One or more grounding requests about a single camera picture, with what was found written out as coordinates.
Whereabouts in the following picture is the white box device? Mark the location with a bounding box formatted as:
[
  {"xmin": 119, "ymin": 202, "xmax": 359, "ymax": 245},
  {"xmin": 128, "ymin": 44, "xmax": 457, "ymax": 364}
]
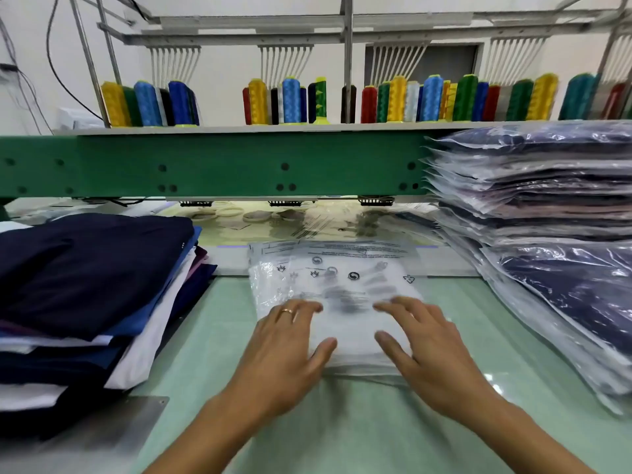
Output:
[{"xmin": 54, "ymin": 105, "xmax": 105, "ymax": 131}]

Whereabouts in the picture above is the stack of plastic bags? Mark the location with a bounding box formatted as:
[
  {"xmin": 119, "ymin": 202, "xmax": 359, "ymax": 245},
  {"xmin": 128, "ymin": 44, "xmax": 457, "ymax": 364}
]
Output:
[{"xmin": 247, "ymin": 240, "xmax": 433, "ymax": 381}]

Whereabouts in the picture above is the stack of bagged garments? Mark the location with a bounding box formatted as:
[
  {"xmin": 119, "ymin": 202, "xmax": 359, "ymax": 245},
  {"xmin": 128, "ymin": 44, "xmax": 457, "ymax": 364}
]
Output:
[{"xmin": 425, "ymin": 121, "xmax": 632, "ymax": 415}]

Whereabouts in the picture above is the black hanging cable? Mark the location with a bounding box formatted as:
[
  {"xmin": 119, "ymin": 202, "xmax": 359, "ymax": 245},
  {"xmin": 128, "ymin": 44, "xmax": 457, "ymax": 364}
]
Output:
[{"xmin": 44, "ymin": 0, "xmax": 105, "ymax": 122}]

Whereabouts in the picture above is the row of coloured thread spools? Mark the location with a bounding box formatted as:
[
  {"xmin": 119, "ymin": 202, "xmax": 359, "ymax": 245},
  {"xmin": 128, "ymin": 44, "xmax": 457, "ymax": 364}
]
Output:
[{"xmin": 99, "ymin": 72, "xmax": 632, "ymax": 129}]

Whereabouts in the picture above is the grey metal thread rack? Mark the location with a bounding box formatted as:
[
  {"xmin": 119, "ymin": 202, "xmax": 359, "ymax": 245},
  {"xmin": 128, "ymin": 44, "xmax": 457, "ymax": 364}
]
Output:
[{"xmin": 69, "ymin": 0, "xmax": 632, "ymax": 124}]

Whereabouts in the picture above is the green machine beam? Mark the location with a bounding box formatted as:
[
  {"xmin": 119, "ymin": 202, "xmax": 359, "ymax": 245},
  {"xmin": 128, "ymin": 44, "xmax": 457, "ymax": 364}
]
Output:
[{"xmin": 0, "ymin": 128, "xmax": 465, "ymax": 203}]

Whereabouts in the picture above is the person's left hand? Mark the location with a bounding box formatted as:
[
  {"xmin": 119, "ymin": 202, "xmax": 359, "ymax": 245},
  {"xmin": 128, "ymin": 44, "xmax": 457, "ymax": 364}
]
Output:
[{"xmin": 225, "ymin": 298, "xmax": 338, "ymax": 419}]

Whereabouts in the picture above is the person's right hand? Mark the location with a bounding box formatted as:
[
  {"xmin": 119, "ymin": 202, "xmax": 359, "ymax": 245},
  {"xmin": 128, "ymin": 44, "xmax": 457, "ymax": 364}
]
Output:
[{"xmin": 373, "ymin": 296, "xmax": 505, "ymax": 423}]

